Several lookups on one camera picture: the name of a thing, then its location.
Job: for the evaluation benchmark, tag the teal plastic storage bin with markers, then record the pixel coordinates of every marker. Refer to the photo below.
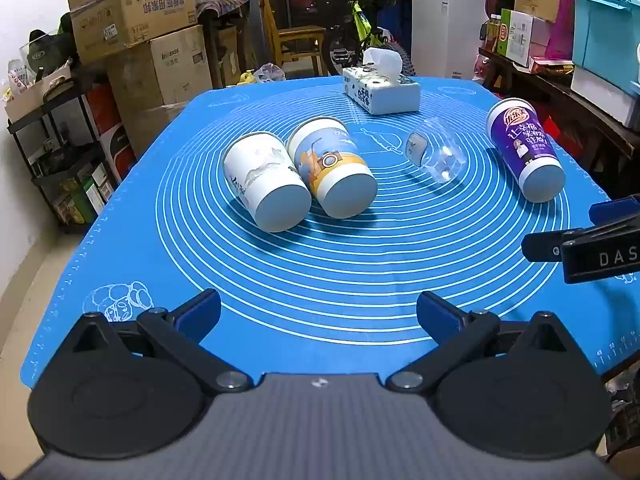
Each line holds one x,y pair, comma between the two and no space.
605,35

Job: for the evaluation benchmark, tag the wooden chair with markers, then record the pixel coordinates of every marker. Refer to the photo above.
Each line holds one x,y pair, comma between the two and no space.
295,37

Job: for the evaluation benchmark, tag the green white carton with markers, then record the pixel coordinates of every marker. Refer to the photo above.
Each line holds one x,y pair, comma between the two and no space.
515,37

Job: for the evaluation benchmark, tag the white chest freezer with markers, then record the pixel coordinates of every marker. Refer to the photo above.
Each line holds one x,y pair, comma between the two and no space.
447,30

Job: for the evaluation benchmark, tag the dark wooden side table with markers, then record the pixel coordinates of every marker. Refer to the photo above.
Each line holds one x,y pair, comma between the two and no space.
590,115

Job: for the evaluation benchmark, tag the yellow toy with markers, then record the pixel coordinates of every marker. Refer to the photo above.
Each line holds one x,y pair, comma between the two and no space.
248,78

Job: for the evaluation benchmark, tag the red box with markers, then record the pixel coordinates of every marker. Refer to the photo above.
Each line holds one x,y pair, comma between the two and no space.
107,125

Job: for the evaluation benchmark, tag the dark green bag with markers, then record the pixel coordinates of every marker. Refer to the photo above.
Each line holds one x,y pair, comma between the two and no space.
50,47

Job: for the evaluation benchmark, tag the white mountain print paper cup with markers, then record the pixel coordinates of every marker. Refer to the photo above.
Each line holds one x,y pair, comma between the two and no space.
260,175

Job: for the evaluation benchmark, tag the black shelf rack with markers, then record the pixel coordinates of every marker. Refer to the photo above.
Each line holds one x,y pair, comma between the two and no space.
65,160

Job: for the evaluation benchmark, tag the white tissue box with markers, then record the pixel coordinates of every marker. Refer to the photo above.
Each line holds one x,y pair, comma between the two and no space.
382,92

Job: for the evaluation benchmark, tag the printed cardboard box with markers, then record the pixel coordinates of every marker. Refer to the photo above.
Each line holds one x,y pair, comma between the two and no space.
130,17

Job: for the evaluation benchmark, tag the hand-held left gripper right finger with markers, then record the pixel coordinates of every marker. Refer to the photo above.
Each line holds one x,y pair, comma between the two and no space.
439,316

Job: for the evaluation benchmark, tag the white storage box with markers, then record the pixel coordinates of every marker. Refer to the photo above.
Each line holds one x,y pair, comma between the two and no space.
602,95

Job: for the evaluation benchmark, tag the large brown cardboard box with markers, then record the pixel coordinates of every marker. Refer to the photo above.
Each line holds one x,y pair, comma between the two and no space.
160,85

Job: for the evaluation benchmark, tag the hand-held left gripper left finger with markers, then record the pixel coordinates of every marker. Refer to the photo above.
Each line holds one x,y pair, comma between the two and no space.
201,312

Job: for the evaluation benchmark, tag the purple paper cup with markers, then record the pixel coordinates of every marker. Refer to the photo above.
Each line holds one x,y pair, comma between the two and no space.
522,147

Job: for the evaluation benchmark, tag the pink bag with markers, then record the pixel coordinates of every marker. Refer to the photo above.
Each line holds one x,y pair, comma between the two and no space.
561,30

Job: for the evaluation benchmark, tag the open small cardboard box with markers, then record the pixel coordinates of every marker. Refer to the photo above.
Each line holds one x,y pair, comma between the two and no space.
35,92

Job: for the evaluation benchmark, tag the clear plastic cup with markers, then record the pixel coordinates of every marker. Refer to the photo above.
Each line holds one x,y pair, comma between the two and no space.
440,152

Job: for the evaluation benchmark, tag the blue yellow camera print cup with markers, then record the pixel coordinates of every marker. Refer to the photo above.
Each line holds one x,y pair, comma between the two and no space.
325,160

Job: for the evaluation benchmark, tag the green black bicycle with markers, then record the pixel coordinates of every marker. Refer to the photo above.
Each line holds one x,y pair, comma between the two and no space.
362,25

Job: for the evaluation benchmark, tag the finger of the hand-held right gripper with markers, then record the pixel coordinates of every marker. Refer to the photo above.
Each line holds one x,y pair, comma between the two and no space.
542,246
615,209

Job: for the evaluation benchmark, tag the blue silicone baking mat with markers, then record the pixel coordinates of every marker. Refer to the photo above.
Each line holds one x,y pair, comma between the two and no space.
350,265

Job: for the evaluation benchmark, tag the crumpled plastic bag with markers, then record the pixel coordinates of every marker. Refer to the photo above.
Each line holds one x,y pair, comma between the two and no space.
270,72

